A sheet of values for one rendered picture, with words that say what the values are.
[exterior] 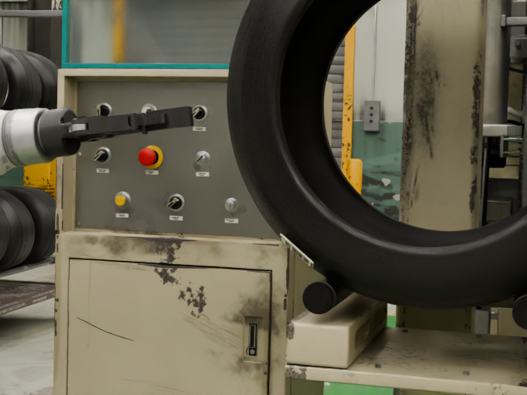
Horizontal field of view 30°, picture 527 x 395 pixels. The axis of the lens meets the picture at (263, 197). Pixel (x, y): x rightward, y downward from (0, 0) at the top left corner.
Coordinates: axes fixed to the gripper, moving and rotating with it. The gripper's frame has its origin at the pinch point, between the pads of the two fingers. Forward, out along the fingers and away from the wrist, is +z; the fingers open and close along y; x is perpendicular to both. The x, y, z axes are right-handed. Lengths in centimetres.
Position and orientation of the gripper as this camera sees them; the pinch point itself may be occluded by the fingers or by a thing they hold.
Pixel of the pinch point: (169, 118)
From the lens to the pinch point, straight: 150.3
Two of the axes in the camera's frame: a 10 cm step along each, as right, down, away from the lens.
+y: 2.7, -0.4, 9.6
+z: 9.6, -1.0, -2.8
